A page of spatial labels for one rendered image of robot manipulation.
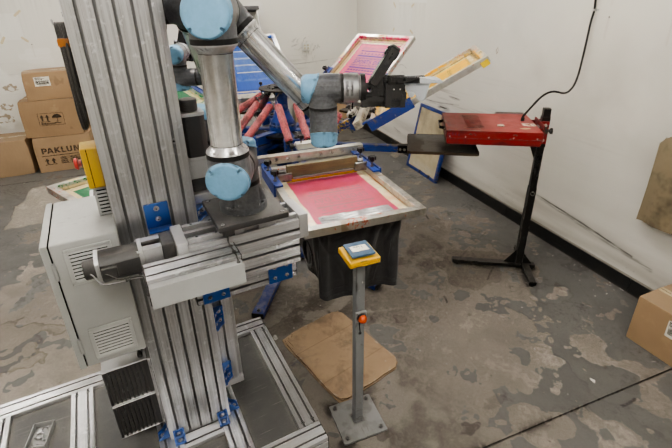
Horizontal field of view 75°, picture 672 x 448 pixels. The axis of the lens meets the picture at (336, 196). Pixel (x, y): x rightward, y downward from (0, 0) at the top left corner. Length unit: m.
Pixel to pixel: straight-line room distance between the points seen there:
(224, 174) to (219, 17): 0.38
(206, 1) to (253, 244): 0.73
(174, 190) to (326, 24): 5.36
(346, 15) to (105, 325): 5.75
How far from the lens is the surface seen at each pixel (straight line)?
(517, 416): 2.54
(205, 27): 1.11
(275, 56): 1.26
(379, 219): 1.92
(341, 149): 2.65
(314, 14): 6.58
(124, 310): 1.64
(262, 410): 2.17
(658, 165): 3.25
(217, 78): 1.14
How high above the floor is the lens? 1.88
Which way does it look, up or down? 25 degrees down
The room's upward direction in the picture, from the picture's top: 1 degrees counter-clockwise
